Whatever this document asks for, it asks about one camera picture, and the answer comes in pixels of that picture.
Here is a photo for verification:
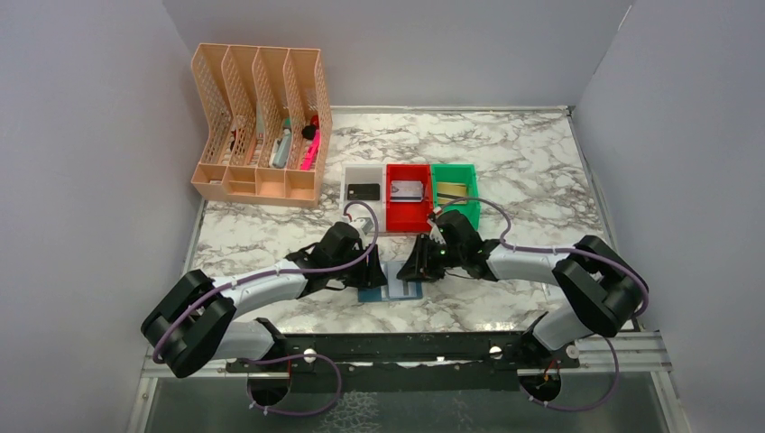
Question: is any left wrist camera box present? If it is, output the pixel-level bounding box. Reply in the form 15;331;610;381
350;217;376;235

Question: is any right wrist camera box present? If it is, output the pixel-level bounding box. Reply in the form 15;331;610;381
428;221;447;244

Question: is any green plastic bin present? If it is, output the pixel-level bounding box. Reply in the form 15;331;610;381
430;163;481;229

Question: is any blue leather card holder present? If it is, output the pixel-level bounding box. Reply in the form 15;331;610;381
357;261;423;303

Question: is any black binder clip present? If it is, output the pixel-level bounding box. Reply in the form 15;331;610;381
301;124;319;142

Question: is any black credit card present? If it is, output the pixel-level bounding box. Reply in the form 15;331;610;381
346;183;382;201

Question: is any grey credit card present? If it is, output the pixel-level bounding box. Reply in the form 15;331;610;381
390;180;425;203

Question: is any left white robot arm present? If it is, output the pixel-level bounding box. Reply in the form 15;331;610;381
140;222;384;378

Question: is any peach plastic file organizer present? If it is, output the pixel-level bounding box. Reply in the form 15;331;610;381
191;43;333;207

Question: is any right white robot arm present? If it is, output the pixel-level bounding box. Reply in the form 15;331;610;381
397;210;649;357

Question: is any gold credit card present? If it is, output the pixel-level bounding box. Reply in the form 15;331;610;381
435;182;468;206

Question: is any teal grey stapler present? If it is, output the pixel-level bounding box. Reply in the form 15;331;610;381
269;118;293;169

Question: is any pink highlighter pen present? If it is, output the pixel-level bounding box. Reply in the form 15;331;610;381
300;129;321;170

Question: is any white plastic bin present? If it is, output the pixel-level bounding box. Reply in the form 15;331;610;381
339;165;388;235

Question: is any red plastic bin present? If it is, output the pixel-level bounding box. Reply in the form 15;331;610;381
384;164;433;233

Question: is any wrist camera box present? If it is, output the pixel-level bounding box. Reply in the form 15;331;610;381
428;221;447;244
350;217;376;235

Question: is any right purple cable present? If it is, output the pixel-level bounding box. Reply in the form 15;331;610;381
433;197;650;413

